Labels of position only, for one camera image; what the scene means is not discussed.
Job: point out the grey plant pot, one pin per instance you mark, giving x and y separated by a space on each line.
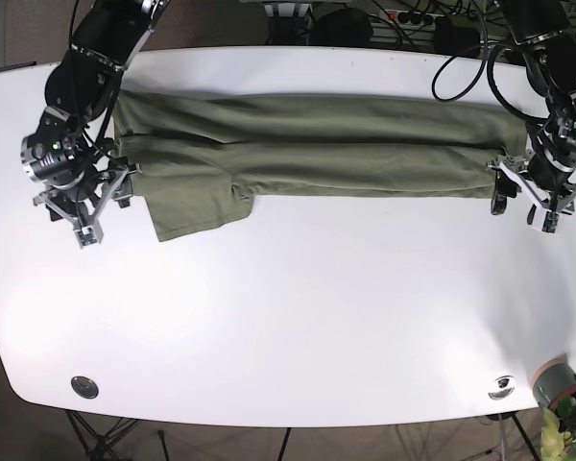
552 381

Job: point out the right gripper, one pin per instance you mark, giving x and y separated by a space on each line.
83 203

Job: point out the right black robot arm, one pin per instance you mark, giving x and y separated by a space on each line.
70 152

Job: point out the black table leg frame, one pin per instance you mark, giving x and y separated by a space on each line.
100 446

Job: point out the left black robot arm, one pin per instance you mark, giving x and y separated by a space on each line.
540 33

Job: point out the silver table grommet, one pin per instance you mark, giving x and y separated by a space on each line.
84 387
501 387

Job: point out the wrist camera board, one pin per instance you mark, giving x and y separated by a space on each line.
545 220
89 235

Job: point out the right silver table grommet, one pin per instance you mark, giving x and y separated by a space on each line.
501 387

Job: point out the green potted plant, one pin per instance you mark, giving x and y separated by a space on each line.
558 433

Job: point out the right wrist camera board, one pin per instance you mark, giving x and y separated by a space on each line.
89 235

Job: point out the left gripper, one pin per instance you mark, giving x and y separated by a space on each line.
540 181

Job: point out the left silver table grommet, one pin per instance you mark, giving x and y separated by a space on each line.
84 387

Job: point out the olive green T-shirt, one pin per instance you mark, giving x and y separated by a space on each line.
202 163

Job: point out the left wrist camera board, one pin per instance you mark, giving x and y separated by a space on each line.
545 220

